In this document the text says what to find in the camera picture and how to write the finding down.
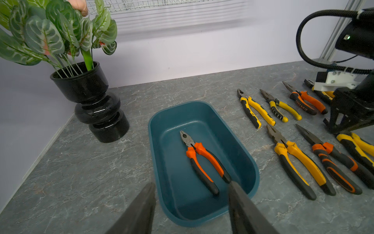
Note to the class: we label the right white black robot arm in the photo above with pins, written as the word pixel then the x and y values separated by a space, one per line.
pixel 357 38

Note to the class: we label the teal plastic storage box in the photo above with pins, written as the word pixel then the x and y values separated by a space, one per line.
pixel 183 197

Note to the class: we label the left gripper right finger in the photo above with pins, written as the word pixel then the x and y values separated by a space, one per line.
pixel 245 218

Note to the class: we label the yellow black combination pliers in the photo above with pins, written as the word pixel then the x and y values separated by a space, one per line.
pixel 359 149

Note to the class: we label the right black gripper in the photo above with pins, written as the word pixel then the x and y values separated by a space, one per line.
pixel 350 110

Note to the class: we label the green plant in black vase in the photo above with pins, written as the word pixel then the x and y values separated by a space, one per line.
pixel 61 34

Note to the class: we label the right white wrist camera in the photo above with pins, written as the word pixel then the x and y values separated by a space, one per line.
pixel 330 81

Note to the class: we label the orange black long-nose pliers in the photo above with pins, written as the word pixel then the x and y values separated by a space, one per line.
pixel 326 152

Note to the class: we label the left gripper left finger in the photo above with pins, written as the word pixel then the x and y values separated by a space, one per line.
pixel 138 217

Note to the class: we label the orange black diagonal cutters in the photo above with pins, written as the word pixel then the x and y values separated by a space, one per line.
pixel 203 161

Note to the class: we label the orange black greener pliers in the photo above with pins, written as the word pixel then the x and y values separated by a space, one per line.
pixel 306 102

